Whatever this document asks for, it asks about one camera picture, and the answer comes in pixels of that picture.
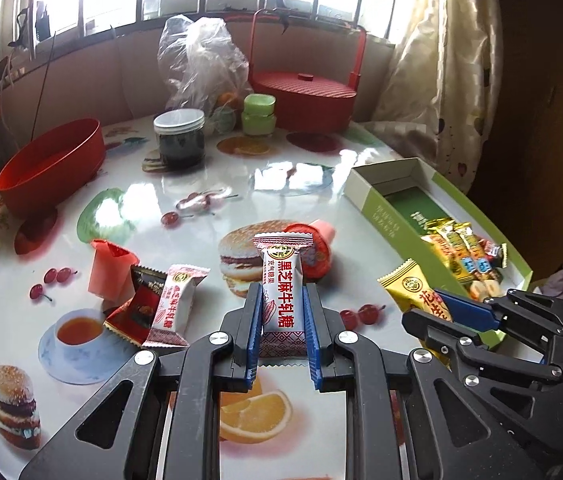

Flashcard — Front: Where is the fruit print tablecloth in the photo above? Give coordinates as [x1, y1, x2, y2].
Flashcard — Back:
[0, 120, 462, 480]

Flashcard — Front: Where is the gold snack packet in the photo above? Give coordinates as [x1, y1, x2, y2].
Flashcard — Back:
[420, 216, 455, 266]

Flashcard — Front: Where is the red triangular packet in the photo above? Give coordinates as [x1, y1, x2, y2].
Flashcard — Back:
[103, 287, 162, 347]

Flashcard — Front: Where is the cream patterned curtain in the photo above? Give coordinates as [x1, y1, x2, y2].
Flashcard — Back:
[369, 0, 499, 193]

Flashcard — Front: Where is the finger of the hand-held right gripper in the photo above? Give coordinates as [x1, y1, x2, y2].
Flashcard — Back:
[401, 307, 563, 397]
[434, 287, 563, 336]

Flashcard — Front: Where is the pink jelly cup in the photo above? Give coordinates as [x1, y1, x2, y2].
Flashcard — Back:
[88, 239, 140, 301]
[281, 220, 336, 281]

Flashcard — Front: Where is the red bowl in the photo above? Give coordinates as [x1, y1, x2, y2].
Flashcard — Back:
[0, 118, 107, 219]

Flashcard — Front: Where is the clear plastic bag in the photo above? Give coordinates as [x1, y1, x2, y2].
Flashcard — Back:
[158, 16, 250, 126]

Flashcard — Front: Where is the brown wooden cabinet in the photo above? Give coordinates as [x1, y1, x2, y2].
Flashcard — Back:
[466, 0, 563, 261]

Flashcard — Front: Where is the red basket with handle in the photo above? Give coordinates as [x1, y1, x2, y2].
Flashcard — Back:
[248, 8, 368, 133]

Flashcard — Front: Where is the gold packet with red print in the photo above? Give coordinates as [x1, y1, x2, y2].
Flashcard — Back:
[378, 259, 457, 366]

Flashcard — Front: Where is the dark jar with white lid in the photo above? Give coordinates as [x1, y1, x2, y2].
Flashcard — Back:
[154, 109, 207, 171]

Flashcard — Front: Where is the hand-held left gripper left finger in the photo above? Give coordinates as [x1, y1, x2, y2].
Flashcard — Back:
[19, 282, 265, 480]

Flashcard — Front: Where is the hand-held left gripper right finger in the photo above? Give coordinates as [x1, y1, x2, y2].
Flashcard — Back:
[303, 282, 547, 480]

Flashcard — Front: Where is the gold packet with blue print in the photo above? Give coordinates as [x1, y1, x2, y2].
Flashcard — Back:
[464, 232, 502, 301]
[444, 225, 479, 281]

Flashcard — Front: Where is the thin black cable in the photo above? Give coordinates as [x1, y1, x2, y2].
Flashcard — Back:
[30, 32, 57, 142]

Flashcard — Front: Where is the green cardboard box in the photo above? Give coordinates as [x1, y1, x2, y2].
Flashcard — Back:
[344, 157, 533, 351]

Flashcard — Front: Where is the black triangular packet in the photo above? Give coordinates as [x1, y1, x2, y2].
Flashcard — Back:
[130, 265, 168, 306]

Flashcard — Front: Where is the dark red small packet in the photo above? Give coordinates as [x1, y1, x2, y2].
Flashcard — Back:
[484, 241, 508, 268]

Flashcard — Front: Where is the white candy packet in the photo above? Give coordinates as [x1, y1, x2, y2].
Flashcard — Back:
[253, 232, 315, 361]
[140, 264, 211, 351]

